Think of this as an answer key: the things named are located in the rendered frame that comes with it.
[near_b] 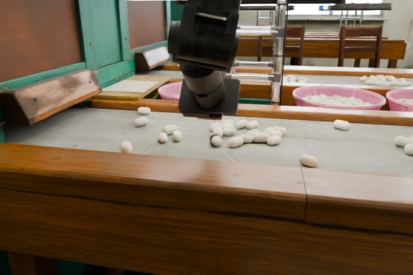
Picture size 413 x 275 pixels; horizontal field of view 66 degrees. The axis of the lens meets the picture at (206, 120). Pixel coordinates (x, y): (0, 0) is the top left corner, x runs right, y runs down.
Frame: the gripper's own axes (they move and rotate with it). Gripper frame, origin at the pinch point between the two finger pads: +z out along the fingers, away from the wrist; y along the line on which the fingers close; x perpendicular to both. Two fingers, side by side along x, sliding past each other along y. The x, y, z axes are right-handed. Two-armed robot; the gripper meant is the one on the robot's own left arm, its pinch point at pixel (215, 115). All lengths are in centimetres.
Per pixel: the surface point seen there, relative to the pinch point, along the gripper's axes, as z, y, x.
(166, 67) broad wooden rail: 73, 40, -55
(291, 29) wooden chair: 190, -28, -172
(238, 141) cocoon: 6.1, -4.6, 3.0
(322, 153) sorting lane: 7.3, -21.5, 3.8
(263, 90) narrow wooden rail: 47, -8, -31
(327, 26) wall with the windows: 392, -101, -337
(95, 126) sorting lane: 11.9, 32.0, -0.2
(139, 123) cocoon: 11.8, 20.7, -1.8
